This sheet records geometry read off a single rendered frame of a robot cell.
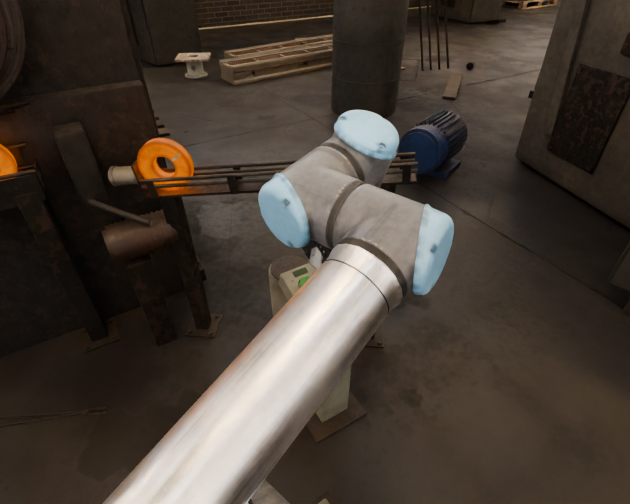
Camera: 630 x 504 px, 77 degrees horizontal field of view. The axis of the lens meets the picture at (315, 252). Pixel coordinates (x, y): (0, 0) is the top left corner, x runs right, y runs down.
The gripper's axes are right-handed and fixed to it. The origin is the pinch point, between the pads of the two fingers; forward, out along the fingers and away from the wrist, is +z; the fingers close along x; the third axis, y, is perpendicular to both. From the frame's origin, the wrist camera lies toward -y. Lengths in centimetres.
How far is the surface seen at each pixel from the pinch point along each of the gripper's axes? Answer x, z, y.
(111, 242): -36, 38, -49
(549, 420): 65, 54, 60
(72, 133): -35, 16, -73
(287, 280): -4.1, 10.4, -2.8
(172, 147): -12, 12, -55
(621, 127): 202, 35, -20
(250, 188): 3.9, 18.9, -38.4
